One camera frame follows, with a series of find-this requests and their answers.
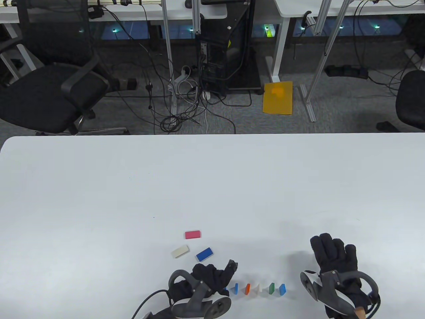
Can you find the white desk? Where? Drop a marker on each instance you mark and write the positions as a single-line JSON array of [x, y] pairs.
[[295, 6], [123, 15]]

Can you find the orange domino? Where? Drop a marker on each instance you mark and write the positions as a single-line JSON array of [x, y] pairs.
[[247, 289]]

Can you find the black power strip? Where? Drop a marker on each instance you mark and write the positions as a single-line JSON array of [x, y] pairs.
[[347, 71]]

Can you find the green domino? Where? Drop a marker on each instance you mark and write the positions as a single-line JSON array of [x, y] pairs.
[[272, 288]]

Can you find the black mesh office chair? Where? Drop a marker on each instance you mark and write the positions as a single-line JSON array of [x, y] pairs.
[[40, 96]]

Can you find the dark blue domino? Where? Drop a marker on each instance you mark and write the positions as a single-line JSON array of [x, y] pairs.
[[204, 254]]

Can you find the grey left hand controller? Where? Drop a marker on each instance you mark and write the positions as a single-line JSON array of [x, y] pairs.
[[217, 307]]

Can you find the white power strip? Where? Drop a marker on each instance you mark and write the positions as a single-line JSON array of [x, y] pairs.
[[181, 79]]

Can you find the aluminium frame post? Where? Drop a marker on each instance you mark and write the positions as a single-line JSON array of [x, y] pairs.
[[196, 16], [321, 18], [322, 66], [168, 50]]

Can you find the black computer tower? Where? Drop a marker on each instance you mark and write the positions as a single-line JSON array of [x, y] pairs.
[[219, 59]]

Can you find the grey right hand controller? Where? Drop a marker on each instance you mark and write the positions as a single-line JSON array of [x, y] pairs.
[[335, 295]]

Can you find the yellow plastic sheet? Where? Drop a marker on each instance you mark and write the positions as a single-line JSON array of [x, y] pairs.
[[277, 99]]

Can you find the white domino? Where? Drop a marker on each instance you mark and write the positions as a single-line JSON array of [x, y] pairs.
[[260, 289]]

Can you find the cream domino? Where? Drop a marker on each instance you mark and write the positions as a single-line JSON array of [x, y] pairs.
[[180, 251]]

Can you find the person's right hand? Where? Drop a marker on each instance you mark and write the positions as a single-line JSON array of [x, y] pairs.
[[332, 256]]

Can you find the grey hand controller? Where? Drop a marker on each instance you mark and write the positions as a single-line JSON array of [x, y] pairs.
[[217, 307], [335, 295]]

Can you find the pink domino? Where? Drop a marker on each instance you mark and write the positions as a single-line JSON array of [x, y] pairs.
[[193, 235]]

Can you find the person's left hand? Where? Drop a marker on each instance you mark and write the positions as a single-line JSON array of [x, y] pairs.
[[212, 279]]

